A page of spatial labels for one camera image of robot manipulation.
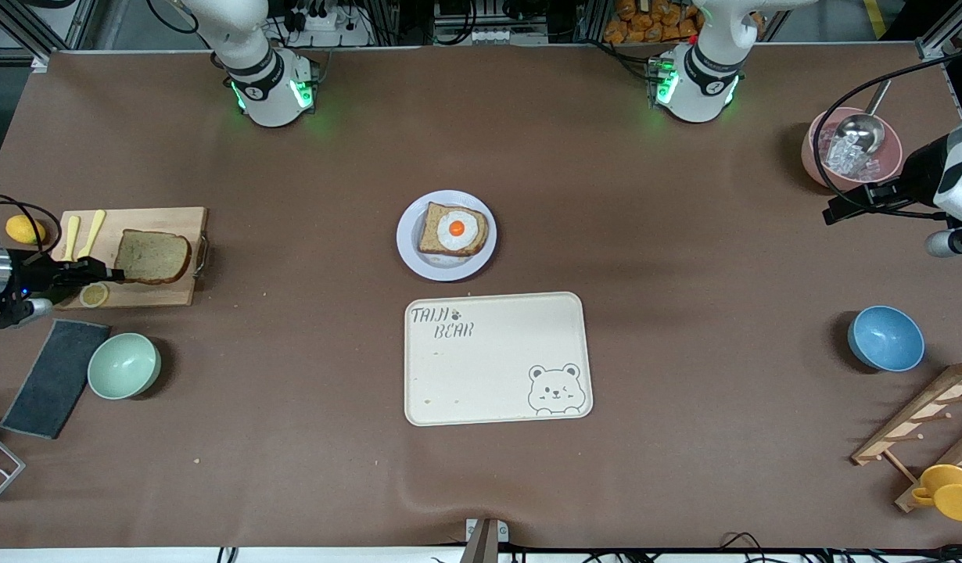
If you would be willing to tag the cream tray with bear print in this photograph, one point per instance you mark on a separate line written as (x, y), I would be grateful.
(489, 367)

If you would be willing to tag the wooden peg rack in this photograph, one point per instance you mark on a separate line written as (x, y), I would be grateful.
(919, 414)

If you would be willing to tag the pile of orange packets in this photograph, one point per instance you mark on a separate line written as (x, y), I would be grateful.
(653, 19)

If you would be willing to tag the plain brown bread slice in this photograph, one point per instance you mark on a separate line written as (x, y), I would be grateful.
(156, 258)

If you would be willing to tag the white round plate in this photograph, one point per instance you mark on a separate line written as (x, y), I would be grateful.
(442, 266)

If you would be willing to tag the blue bowl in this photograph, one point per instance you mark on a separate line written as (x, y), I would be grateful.
(886, 338)

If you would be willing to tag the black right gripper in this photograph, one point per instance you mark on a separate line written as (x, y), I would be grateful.
(29, 275)

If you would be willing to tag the yellow plastic knife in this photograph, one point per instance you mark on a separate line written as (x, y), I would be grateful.
(94, 231)

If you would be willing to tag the fried egg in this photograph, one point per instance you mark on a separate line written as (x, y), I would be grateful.
(457, 231)

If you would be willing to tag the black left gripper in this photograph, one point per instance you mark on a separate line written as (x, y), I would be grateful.
(921, 170)

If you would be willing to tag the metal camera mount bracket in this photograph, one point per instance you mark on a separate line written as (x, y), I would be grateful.
(485, 539)

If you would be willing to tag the yellow plastic fork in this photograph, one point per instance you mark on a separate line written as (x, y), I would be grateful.
(72, 234)

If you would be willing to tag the white power strip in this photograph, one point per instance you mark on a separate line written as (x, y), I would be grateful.
(324, 23)

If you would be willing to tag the metal scoop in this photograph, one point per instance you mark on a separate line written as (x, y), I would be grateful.
(860, 129)

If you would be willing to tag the clear ice cubes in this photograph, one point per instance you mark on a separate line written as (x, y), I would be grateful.
(848, 160)

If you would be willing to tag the lemon slice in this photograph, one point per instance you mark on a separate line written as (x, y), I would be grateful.
(94, 295)

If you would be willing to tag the wooden cutting board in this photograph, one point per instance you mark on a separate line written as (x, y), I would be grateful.
(152, 219)

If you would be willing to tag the yellow cup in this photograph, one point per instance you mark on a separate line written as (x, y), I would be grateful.
(950, 493)

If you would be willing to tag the mint green bowl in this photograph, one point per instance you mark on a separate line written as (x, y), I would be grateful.
(123, 366)

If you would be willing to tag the pink bowl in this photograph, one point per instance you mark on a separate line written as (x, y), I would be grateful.
(892, 164)

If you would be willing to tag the yellow lemon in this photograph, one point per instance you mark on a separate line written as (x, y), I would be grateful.
(25, 229)

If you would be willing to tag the dark grey cloth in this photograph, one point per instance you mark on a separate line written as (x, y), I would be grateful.
(55, 379)

